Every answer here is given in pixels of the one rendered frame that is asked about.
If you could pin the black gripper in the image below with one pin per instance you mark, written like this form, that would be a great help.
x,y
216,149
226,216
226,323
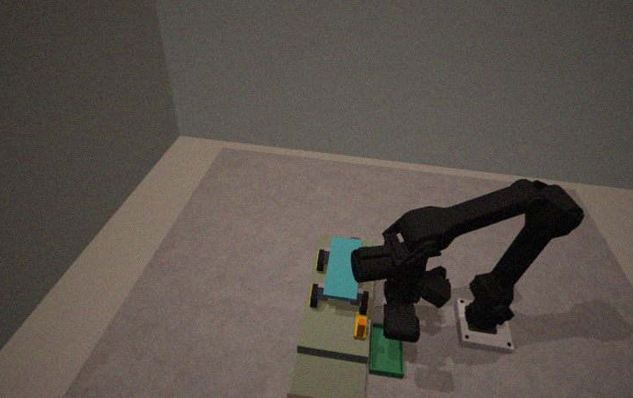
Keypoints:
x,y
400,321

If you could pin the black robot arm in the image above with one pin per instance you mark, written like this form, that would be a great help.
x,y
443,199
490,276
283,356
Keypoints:
x,y
549,213

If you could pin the green tray floor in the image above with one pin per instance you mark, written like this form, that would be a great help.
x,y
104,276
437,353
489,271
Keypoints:
x,y
385,352

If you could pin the yellow wheel chock with orange handle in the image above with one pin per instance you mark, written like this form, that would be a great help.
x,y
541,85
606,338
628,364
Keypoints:
x,y
360,327

